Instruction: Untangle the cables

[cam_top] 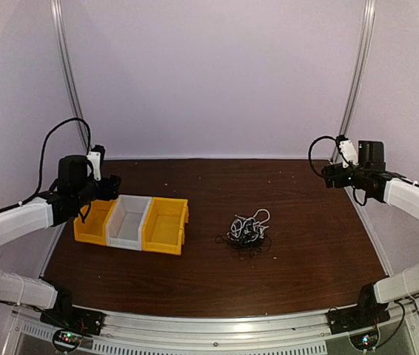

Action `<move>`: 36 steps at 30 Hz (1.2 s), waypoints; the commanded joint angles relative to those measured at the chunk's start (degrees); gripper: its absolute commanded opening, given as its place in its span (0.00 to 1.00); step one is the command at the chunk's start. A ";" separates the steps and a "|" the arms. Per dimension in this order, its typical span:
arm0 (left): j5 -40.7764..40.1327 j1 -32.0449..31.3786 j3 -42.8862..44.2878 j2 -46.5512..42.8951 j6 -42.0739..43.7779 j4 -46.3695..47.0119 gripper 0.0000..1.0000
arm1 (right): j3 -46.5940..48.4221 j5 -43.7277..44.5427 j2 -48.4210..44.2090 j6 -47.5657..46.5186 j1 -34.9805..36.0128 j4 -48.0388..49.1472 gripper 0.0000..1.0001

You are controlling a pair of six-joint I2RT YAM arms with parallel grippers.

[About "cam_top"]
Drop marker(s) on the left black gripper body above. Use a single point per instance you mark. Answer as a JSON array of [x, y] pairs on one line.
[[109, 191]]

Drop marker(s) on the yellow plastic bin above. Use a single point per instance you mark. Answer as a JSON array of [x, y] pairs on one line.
[[93, 229], [164, 226]]

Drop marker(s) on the right aluminium frame post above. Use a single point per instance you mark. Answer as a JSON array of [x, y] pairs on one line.
[[364, 45]]

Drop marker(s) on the white plastic bin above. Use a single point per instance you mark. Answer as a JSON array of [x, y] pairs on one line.
[[125, 224]]

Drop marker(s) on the aluminium frame post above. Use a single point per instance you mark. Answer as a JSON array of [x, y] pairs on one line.
[[64, 56], [364, 45]]

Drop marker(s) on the right round controller board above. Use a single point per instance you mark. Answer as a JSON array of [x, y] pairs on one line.
[[365, 341]]

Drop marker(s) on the round controller board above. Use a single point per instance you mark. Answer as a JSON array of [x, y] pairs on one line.
[[66, 341], [365, 341]]

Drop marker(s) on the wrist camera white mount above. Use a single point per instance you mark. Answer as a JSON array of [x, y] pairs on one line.
[[95, 158], [347, 151]]

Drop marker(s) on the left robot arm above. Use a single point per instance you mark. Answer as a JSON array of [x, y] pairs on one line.
[[78, 184]]

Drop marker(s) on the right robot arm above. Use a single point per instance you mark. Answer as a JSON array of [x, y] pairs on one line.
[[363, 168]]

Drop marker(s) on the left round controller board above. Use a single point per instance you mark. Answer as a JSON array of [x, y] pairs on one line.
[[66, 341]]

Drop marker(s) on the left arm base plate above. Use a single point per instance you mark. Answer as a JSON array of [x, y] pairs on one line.
[[80, 320]]

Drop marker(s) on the front aluminium rail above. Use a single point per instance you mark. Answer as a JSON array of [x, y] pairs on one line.
[[301, 333]]

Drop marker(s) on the left aluminium frame post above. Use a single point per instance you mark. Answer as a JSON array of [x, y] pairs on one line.
[[64, 56]]

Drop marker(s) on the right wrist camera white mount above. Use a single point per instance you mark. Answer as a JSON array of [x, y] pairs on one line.
[[347, 151]]

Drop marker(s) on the right yellow plastic bin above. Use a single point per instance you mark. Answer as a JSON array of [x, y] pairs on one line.
[[164, 226]]

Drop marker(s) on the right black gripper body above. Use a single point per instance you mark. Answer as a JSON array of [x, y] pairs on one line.
[[340, 181]]

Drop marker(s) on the left yellow plastic bin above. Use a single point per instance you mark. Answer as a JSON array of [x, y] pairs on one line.
[[93, 229]]

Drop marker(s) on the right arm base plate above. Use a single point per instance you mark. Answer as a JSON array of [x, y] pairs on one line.
[[354, 318]]

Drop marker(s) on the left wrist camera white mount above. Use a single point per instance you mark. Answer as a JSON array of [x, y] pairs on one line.
[[95, 158]]

